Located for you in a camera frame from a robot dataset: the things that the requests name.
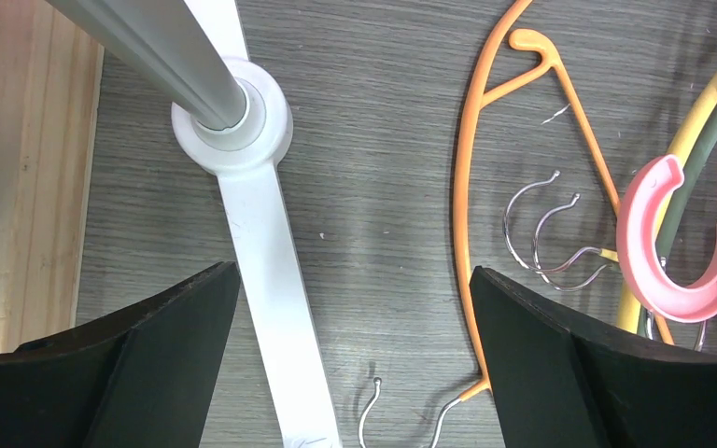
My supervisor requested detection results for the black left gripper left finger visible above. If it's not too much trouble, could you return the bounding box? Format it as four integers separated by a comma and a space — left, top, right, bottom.
0, 262, 241, 447

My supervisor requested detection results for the green plastic hanger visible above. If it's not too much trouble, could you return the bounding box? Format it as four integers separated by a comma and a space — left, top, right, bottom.
637, 106, 717, 352

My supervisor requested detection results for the yellow plastic hanger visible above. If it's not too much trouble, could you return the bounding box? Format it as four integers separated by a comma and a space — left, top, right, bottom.
616, 71, 717, 334

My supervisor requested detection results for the white garment rack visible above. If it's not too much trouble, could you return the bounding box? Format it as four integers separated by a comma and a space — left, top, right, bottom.
54, 1, 342, 447

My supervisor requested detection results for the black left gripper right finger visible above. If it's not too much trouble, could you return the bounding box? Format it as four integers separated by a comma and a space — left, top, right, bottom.
470, 266, 717, 447

